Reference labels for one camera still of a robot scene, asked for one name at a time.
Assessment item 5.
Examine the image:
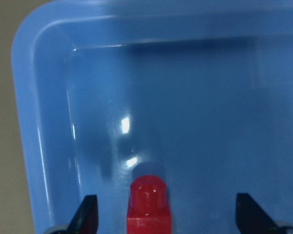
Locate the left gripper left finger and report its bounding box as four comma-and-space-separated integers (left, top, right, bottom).
66, 195, 99, 234

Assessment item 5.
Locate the red block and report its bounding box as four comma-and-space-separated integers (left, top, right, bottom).
126, 175, 172, 234

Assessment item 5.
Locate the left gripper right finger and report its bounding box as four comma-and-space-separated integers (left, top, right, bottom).
235, 193, 283, 234

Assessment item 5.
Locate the blue plastic tray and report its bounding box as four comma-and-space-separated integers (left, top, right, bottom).
11, 0, 293, 234

